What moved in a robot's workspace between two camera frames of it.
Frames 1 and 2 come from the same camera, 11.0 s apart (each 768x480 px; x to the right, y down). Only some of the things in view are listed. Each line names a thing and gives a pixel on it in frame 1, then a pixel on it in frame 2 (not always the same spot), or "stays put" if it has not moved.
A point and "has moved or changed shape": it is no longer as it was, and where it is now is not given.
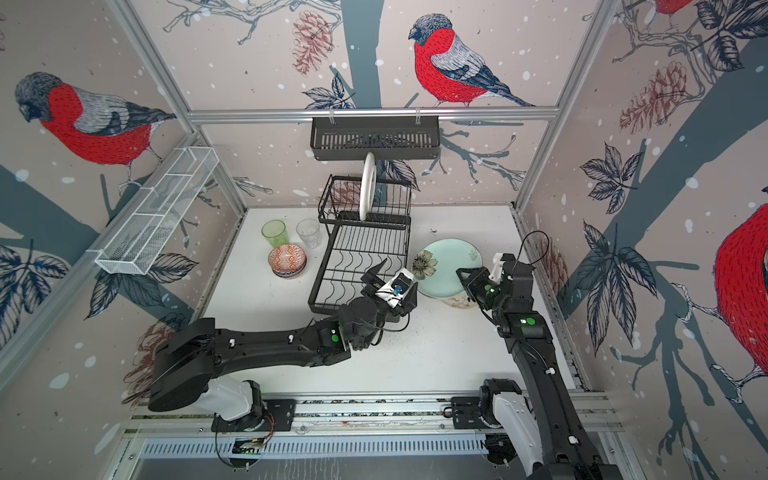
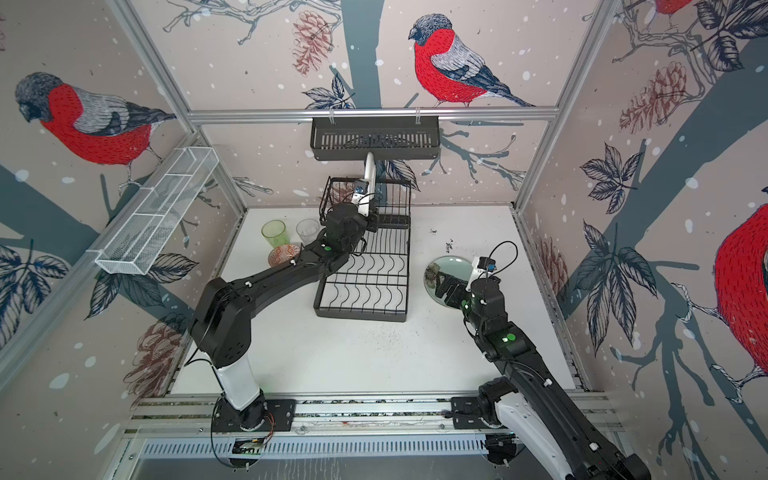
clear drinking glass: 309,230 stays put
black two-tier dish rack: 356,246 stays put
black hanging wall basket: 388,138 stays put
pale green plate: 435,265 has moved or changed shape
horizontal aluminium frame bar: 304,115 stays put
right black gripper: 474,283 -> 449,285
